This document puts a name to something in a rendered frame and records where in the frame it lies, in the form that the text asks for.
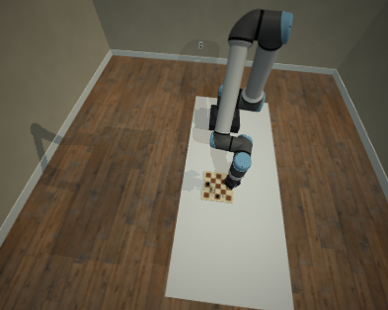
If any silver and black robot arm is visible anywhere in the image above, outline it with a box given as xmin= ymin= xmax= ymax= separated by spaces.
xmin=210 ymin=9 xmax=293 ymax=181

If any brown and cream chessboard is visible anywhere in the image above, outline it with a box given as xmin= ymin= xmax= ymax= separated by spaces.
xmin=201 ymin=171 xmax=234 ymax=203

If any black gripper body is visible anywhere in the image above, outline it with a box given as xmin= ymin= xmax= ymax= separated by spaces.
xmin=223 ymin=175 xmax=241 ymax=191

